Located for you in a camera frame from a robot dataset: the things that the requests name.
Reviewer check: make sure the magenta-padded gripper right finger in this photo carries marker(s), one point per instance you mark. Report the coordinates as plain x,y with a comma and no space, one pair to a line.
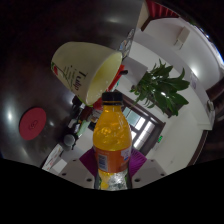
148,172

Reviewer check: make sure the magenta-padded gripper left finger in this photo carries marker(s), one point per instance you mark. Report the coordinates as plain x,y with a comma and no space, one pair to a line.
75,173

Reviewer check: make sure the orange drink bottle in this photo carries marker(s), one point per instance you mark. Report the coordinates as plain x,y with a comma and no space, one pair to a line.
111,133

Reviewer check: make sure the printed paper leaflet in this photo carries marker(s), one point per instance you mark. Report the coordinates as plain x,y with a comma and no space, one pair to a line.
52,158

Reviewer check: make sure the black twin round speaker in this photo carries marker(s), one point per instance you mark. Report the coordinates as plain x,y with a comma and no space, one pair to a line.
70,140

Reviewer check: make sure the green exit sign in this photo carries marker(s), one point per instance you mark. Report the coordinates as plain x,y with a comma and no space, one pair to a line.
160,138

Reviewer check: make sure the dark wooden glazed door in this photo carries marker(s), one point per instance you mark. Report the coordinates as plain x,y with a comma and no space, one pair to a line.
141,128

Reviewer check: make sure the green cloth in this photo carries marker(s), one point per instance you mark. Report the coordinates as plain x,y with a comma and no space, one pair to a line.
83,128

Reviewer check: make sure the flat round red coaster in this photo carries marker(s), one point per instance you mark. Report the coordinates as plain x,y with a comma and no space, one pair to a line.
32,124

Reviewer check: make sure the small potted green plant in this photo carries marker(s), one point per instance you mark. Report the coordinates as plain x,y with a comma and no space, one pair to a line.
163,86

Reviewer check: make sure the round stickers group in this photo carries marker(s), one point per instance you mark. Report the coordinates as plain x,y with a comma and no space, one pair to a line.
126,43

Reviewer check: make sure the red carpeted stairs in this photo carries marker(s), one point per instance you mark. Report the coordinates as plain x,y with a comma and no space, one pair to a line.
161,9

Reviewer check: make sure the white wall box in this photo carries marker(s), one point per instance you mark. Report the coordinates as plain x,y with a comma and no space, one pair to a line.
181,38

